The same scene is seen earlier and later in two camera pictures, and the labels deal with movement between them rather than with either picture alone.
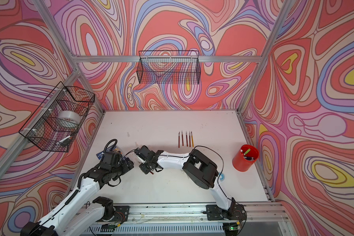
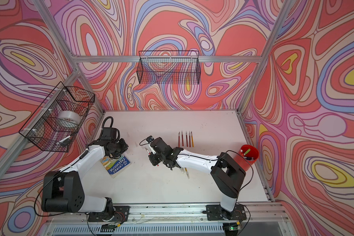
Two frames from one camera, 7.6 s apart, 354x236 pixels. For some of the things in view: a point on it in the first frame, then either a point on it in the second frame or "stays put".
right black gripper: [145, 170] → [154, 162]
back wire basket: [169, 67] stays put
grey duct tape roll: [70, 115] stays put
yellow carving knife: [192, 139] stays put
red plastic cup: [245, 158] stays put
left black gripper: [126, 167] → [125, 146]
